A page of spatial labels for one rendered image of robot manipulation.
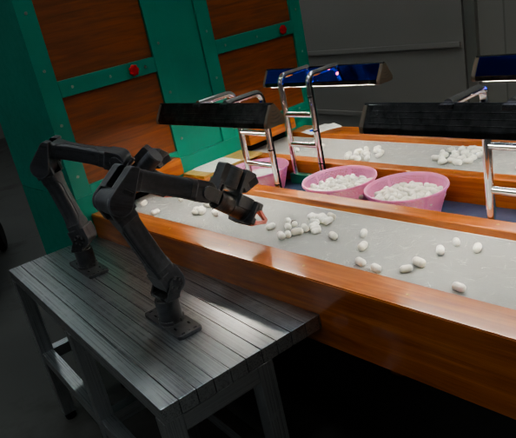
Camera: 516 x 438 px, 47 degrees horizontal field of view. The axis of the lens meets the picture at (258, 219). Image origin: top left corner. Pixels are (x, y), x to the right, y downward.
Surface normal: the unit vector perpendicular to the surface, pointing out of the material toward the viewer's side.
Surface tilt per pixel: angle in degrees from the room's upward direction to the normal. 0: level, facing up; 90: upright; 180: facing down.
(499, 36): 90
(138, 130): 90
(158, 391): 0
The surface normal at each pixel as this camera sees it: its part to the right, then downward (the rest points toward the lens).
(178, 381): -0.19, -0.92
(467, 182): -0.72, 0.37
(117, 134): 0.66, 0.15
